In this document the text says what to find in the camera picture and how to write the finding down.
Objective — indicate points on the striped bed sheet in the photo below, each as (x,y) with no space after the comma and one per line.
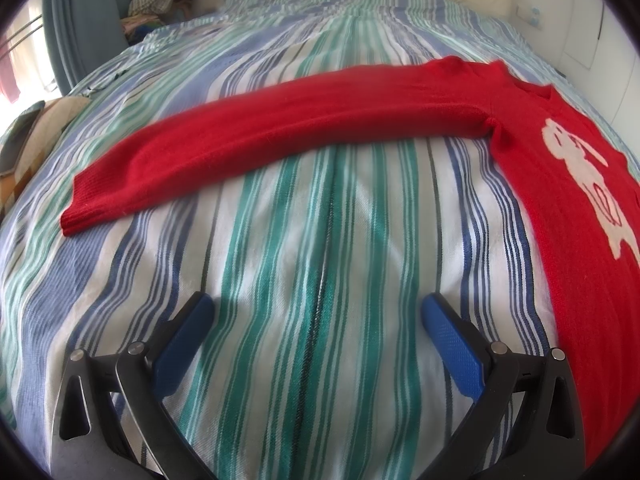
(320,240)

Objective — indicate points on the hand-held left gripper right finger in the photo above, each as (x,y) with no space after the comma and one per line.
(450,350)

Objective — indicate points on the brown cushion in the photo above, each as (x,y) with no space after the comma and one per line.
(35,145)

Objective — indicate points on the white wardrobe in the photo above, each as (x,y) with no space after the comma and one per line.
(595,35)

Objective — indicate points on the blue curtain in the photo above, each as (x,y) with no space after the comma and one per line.
(85,15)

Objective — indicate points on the hanging red cloth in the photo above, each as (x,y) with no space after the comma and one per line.
(7,80)

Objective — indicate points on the wall socket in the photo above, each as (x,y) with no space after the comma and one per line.
(529,13)

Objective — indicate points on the red knitted sweater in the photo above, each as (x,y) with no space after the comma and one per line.
(310,125)

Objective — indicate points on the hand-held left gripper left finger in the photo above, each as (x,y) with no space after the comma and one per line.
(182,345)

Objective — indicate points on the pile of folded clothes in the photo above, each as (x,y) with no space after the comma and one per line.
(160,2)

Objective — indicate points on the metal drying rack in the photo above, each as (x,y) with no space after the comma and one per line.
(25,35)

